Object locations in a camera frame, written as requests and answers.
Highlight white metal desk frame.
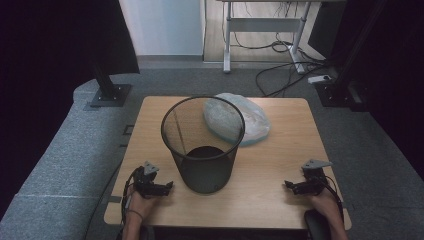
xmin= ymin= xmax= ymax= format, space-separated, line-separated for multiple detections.
xmin=215 ymin=0 xmax=348 ymax=75

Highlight black metal frame stand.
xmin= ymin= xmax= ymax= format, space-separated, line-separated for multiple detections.
xmin=314 ymin=0 xmax=389 ymax=108

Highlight black stand with base plate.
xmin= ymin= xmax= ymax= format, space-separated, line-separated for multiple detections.
xmin=89 ymin=63 xmax=134 ymax=109

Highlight person's right hand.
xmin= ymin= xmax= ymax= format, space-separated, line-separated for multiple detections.
xmin=307 ymin=190 xmax=341 ymax=219

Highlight black floor cables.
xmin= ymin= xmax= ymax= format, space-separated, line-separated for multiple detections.
xmin=229 ymin=1 xmax=334 ymax=98

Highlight black curtain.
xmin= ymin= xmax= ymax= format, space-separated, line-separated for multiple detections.
xmin=307 ymin=0 xmax=424 ymax=182
xmin=0 ymin=0 xmax=141 ymax=222

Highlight thin black floor cable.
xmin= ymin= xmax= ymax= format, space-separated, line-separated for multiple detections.
xmin=83 ymin=159 xmax=125 ymax=240

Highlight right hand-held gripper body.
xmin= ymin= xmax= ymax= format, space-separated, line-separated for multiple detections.
xmin=294 ymin=159 xmax=334 ymax=197

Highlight black padded armrest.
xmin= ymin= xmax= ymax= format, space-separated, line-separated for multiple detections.
xmin=303 ymin=209 xmax=332 ymax=240

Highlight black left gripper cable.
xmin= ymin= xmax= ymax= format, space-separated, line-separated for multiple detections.
xmin=120 ymin=167 xmax=143 ymax=225

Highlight pale translucent plastic bag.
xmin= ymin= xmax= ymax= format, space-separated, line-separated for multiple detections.
xmin=203 ymin=92 xmax=272 ymax=147

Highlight white power strip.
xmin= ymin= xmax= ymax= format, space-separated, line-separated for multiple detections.
xmin=307 ymin=74 xmax=333 ymax=85

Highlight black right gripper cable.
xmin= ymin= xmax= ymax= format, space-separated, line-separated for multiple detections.
xmin=319 ymin=174 xmax=345 ymax=222

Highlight black wristband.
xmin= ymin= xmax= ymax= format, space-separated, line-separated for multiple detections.
xmin=127 ymin=208 xmax=145 ymax=221

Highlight black wire mesh wastebasket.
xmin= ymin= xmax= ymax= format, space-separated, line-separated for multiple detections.
xmin=160 ymin=96 xmax=246 ymax=195

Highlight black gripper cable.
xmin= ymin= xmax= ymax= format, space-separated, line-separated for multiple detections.
xmin=120 ymin=167 xmax=143 ymax=225
xmin=319 ymin=174 xmax=345 ymax=222

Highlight person's left hand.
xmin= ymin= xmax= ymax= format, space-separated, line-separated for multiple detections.
xmin=127 ymin=185 xmax=162 ymax=218

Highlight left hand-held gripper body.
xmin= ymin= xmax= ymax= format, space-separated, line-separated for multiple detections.
xmin=132 ymin=161 xmax=165 ymax=199

